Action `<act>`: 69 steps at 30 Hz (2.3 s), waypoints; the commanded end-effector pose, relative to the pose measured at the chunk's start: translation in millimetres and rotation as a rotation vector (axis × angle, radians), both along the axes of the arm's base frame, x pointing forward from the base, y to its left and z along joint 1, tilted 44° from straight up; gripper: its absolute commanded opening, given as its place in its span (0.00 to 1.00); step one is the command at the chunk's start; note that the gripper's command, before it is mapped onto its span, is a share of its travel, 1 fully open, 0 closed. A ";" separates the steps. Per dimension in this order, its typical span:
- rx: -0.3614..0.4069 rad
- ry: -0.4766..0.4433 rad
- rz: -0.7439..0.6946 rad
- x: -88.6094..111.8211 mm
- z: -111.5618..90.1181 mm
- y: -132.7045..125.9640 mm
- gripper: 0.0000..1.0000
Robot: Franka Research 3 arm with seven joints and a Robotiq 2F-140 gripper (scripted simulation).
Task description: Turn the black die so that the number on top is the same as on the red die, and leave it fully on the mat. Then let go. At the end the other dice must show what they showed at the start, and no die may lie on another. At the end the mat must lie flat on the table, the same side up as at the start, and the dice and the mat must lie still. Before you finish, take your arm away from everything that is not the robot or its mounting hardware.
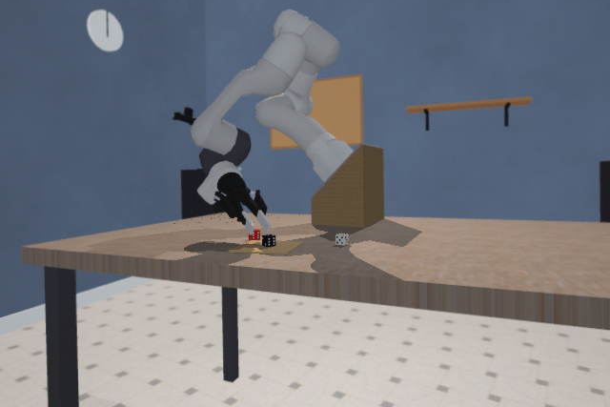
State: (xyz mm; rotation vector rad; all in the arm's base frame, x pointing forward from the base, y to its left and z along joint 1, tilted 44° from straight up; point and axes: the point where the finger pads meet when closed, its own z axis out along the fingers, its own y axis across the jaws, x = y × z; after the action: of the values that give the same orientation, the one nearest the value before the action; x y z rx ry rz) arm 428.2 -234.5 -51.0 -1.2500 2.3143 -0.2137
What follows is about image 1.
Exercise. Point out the tan square mat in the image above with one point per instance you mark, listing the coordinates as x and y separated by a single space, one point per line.
255 247

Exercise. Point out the white die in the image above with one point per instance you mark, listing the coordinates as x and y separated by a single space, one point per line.
341 239

